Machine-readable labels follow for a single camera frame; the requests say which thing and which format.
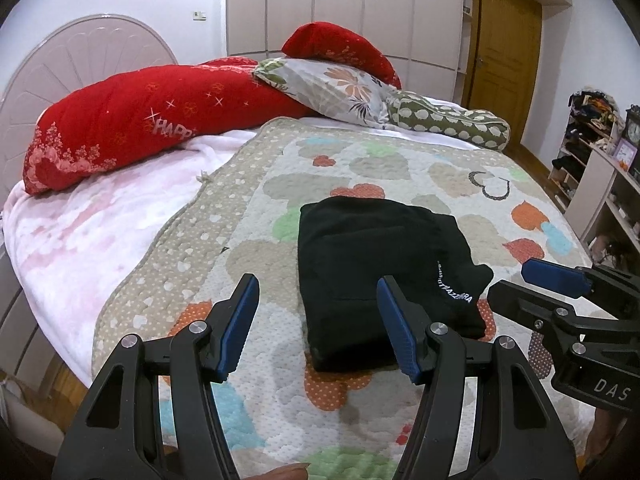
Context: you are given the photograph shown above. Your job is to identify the desk clock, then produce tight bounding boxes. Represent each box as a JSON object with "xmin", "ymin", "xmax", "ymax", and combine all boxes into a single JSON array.
[{"xmin": 623, "ymin": 104, "xmax": 640, "ymax": 148}]

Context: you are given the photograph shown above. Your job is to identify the black pants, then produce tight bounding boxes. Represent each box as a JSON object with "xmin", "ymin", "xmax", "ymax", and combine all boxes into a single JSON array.
[{"xmin": 297, "ymin": 195, "xmax": 496, "ymax": 375}]

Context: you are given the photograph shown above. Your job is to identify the large red pillow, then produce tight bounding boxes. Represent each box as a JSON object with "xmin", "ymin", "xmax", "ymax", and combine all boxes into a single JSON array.
[{"xmin": 23, "ymin": 58, "xmax": 311, "ymax": 195}]

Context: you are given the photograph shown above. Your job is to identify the white wardrobe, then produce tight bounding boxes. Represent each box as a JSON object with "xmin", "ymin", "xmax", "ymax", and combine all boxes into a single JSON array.
[{"xmin": 227, "ymin": 0, "xmax": 463, "ymax": 102}]

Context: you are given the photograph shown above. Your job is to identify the white shelf unit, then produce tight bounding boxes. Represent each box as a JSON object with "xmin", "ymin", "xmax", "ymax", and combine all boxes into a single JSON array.
[{"xmin": 549, "ymin": 87, "xmax": 639, "ymax": 274}]

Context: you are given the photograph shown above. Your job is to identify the wooden door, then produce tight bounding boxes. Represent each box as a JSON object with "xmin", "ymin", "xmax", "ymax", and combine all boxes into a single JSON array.
[{"xmin": 462, "ymin": 0, "xmax": 542, "ymax": 148}]

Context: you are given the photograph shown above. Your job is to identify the green spotted pillow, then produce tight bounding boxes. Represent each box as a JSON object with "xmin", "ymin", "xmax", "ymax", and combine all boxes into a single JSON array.
[{"xmin": 386, "ymin": 90, "xmax": 511, "ymax": 152}]

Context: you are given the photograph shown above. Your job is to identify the floral grey pillow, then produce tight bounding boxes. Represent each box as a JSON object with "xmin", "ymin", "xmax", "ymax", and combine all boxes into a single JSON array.
[{"xmin": 253, "ymin": 58, "xmax": 395, "ymax": 128}]

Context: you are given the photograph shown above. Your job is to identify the left hand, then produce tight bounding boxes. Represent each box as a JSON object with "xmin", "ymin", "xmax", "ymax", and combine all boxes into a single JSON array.
[{"xmin": 247, "ymin": 463, "xmax": 309, "ymax": 480}]

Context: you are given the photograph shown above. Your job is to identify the right hand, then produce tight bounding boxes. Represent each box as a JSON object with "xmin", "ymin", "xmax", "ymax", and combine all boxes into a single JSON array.
[{"xmin": 584, "ymin": 408, "xmax": 626, "ymax": 467}]

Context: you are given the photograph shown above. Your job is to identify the heart patterned quilt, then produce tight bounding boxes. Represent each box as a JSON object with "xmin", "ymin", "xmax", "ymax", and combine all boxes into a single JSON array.
[{"xmin": 91, "ymin": 118, "xmax": 588, "ymax": 479}]

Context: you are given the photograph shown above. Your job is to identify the white round headboard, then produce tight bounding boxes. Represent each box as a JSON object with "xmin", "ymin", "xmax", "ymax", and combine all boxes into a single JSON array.
[{"xmin": 1, "ymin": 14, "xmax": 178, "ymax": 399}]

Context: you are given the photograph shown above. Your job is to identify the pink bed sheet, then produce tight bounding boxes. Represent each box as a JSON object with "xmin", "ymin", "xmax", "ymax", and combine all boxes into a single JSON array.
[{"xmin": 3, "ymin": 129, "xmax": 256, "ymax": 385}]

